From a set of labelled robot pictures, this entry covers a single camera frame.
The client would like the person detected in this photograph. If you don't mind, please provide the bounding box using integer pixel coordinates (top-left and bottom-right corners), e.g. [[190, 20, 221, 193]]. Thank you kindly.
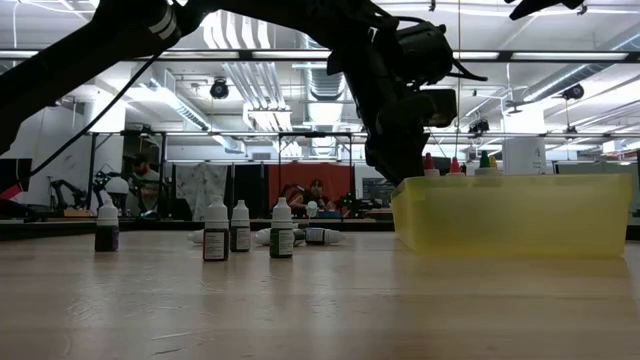
[[287, 178, 334, 216], [124, 152, 161, 214]]

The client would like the white round object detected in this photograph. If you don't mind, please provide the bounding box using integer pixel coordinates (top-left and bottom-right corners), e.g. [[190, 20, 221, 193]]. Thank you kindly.
[[105, 177, 130, 198]]

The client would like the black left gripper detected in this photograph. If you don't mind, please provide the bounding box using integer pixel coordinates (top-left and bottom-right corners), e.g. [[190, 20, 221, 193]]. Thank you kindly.
[[327, 29, 431, 186]]

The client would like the black display screen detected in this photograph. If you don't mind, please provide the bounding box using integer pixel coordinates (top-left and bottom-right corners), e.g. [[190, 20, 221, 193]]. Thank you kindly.
[[432, 155, 454, 176]]

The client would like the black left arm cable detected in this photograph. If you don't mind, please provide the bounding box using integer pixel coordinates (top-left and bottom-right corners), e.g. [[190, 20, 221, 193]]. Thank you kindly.
[[27, 49, 164, 179]]

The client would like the orange partition panel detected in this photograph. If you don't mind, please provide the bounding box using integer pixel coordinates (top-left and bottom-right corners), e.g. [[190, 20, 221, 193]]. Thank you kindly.
[[268, 162, 354, 211]]

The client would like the yellow translucent plastic bin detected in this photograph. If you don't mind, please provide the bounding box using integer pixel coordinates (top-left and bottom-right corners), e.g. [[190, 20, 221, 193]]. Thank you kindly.
[[391, 173, 634, 260]]

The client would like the silver ventilation duct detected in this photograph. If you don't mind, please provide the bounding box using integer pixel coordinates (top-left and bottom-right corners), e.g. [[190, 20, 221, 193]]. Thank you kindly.
[[299, 29, 351, 104]]

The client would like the small green food coloring bottle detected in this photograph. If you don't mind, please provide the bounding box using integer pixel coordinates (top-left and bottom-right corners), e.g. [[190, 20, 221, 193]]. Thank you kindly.
[[269, 197, 295, 260]]

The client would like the green Chefmaster candy color bottle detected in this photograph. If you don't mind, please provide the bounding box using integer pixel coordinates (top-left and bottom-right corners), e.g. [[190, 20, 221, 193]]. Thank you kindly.
[[474, 150, 504, 177]]

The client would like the black overhead light bar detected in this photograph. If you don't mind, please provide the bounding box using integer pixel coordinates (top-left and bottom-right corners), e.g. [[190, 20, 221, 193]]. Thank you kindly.
[[0, 48, 640, 63]]

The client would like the small purple food coloring bottle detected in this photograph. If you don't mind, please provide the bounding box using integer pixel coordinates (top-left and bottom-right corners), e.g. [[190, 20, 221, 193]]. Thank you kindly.
[[94, 199, 121, 253]]

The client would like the white column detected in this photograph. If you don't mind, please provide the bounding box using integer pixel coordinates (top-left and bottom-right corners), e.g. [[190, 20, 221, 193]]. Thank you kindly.
[[501, 135, 547, 176]]

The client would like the small red food coloring bottle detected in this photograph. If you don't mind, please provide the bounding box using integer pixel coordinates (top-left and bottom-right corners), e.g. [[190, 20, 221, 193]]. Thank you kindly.
[[201, 195, 230, 263]]

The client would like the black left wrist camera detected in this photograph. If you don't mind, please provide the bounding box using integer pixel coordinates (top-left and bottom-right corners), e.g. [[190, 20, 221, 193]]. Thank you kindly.
[[424, 88, 459, 127]]

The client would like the grey patterned panel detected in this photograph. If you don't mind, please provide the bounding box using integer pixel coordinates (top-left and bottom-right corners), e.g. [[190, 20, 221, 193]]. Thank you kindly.
[[174, 163, 229, 221]]

